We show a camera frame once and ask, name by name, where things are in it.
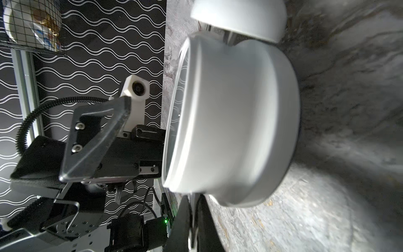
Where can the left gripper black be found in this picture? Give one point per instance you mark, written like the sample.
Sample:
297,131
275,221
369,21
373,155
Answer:
93,154

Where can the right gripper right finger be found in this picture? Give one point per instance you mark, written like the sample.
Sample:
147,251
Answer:
206,234

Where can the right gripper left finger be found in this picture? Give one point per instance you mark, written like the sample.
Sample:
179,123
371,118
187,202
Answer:
178,241

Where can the white twin-bell alarm clock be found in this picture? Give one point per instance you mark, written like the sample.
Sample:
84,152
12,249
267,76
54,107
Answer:
235,112

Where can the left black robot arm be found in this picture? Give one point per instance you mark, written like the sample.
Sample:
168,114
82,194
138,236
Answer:
77,210

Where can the white items in black basket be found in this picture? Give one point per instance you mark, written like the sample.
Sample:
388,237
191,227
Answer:
31,22

